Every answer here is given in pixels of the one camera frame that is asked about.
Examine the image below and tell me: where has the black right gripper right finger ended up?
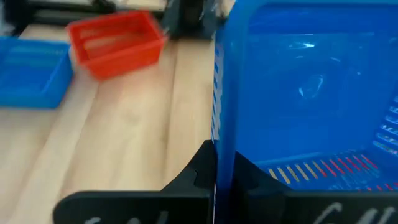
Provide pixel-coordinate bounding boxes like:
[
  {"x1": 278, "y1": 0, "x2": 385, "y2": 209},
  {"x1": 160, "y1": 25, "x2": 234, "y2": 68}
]
[{"x1": 233, "y1": 152, "x2": 398, "y2": 224}]

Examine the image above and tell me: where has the red plastic slotted basket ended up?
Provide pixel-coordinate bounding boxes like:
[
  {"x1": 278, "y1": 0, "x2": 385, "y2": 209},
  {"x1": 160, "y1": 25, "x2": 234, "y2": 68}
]
[{"x1": 66, "y1": 10, "x2": 167, "y2": 80}]

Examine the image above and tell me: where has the blue plastic slotted basket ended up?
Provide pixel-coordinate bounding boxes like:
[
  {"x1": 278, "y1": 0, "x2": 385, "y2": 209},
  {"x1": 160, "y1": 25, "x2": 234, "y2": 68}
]
[
  {"x1": 0, "y1": 36, "x2": 75, "y2": 110},
  {"x1": 211, "y1": 0, "x2": 398, "y2": 224}
]

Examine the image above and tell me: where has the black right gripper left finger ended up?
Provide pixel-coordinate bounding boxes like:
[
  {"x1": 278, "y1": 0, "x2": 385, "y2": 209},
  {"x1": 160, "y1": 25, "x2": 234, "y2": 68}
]
[{"x1": 52, "y1": 140, "x2": 218, "y2": 224}]

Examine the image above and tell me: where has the black aluminium table frame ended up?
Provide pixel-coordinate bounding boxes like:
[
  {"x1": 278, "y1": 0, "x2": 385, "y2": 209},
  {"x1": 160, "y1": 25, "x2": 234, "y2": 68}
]
[{"x1": 0, "y1": 0, "x2": 169, "y2": 35}]

